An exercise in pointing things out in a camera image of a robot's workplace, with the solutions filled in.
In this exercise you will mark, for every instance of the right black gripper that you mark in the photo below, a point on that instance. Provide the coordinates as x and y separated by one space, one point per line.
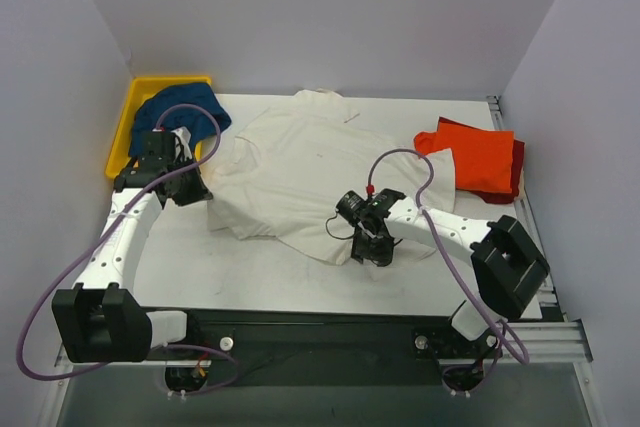
372 243

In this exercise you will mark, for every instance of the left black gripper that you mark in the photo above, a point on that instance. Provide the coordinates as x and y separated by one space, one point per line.
189 187

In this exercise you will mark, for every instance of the white t-shirt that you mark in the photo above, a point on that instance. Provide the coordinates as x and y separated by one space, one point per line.
287 160

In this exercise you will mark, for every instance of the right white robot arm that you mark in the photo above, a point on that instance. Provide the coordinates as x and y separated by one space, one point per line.
507 267

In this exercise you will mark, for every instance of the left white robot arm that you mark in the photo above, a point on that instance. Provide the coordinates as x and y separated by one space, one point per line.
104 287

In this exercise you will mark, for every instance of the blue t-shirt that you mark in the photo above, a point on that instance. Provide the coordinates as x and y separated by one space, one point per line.
196 122

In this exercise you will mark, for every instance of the yellow plastic bin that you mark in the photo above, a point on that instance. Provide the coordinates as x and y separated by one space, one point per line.
140 90

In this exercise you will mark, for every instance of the folded orange t-shirt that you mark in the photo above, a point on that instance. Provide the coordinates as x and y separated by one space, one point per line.
483 159

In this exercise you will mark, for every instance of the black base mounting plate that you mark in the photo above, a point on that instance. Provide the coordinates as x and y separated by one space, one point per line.
287 349

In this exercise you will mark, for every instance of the folded dark red t-shirt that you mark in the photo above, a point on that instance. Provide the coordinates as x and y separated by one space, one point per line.
517 180

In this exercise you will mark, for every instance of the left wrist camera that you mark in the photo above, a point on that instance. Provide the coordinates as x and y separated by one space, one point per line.
182 147

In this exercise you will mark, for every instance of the aluminium frame rail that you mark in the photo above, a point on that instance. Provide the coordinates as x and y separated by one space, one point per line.
421 337

